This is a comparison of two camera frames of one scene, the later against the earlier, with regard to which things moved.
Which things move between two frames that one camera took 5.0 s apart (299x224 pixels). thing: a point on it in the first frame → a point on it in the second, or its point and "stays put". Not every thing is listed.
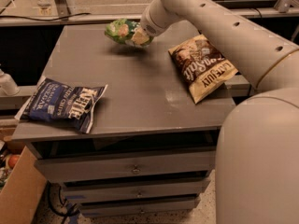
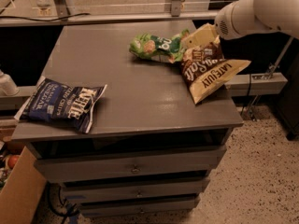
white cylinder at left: (7, 86) stays put
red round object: (12, 161) stays put
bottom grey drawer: (140, 207) stays put
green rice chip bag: (121, 30) → (152, 47)
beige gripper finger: (139, 36) → (200, 37)
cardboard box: (21, 195) stays put
